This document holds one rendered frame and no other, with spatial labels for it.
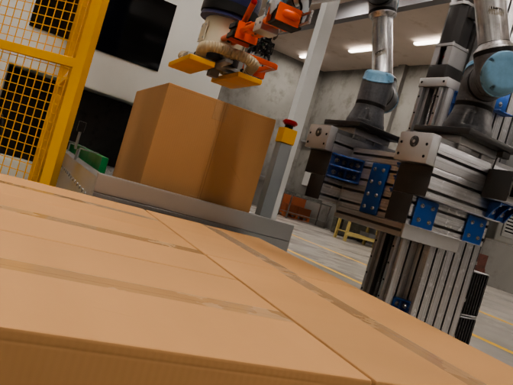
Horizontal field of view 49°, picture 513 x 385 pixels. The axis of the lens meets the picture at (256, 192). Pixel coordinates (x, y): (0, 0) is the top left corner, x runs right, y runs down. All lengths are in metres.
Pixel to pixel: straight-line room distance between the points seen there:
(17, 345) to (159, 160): 1.39
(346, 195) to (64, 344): 1.65
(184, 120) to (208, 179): 0.22
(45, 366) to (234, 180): 1.48
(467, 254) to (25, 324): 1.82
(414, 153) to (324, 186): 0.47
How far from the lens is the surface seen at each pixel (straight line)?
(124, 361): 0.52
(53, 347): 0.51
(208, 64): 2.05
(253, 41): 1.98
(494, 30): 1.75
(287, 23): 1.65
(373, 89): 2.19
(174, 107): 1.86
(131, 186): 1.77
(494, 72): 1.70
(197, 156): 1.88
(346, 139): 2.08
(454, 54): 2.12
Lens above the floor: 0.71
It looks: 1 degrees down
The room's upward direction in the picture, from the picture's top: 16 degrees clockwise
